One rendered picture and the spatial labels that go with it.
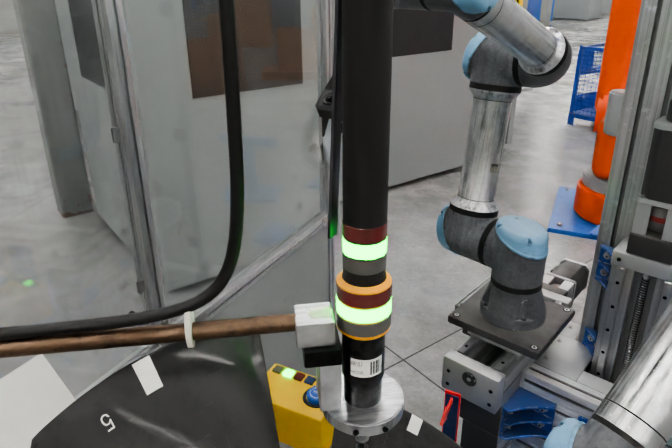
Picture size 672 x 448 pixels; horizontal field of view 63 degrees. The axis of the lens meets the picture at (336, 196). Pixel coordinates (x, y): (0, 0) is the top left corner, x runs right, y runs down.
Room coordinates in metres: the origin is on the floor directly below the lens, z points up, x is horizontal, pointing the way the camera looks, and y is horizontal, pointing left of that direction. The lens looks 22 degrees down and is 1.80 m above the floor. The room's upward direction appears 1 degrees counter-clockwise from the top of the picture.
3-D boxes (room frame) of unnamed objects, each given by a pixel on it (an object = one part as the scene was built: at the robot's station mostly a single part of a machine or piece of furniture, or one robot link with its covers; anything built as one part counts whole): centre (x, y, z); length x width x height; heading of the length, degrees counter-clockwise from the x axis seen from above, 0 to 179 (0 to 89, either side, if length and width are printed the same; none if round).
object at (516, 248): (1.13, -0.42, 1.20); 0.13 x 0.12 x 0.14; 43
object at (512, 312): (1.12, -0.42, 1.09); 0.15 x 0.15 x 0.10
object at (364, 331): (0.37, -0.02, 1.54); 0.04 x 0.04 x 0.01
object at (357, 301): (0.37, -0.02, 1.57); 0.04 x 0.04 x 0.01
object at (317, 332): (0.37, -0.01, 1.50); 0.09 x 0.07 x 0.10; 98
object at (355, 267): (0.37, -0.02, 1.60); 0.03 x 0.03 x 0.01
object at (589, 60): (6.86, -3.70, 0.49); 1.27 x 0.88 x 0.98; 126
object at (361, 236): (0.37, -0.02, 1.62); 0.03 x 0.03 x 0.01
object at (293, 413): (0.83, 0.08, 1.02); 0.16 x 0.10 x 0.11; 63
